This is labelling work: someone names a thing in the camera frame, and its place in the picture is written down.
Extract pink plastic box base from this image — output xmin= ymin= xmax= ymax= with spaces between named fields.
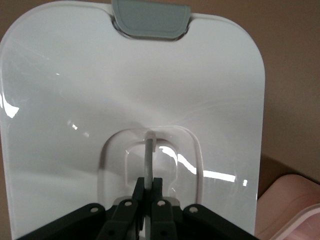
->
xmin=255 ymin=173 xmax=320 ymax=240

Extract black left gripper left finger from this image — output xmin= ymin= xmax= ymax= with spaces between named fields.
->
xmin=14 ymin=176 xmax=146 ymax=240

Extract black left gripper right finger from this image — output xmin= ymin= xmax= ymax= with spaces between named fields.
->
xmin=149 ymin=177 xmax=255 ymax=240

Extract white box lid grey latches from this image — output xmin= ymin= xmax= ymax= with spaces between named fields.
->
xmin=0 ymin=0 xmax=266 ymax=240

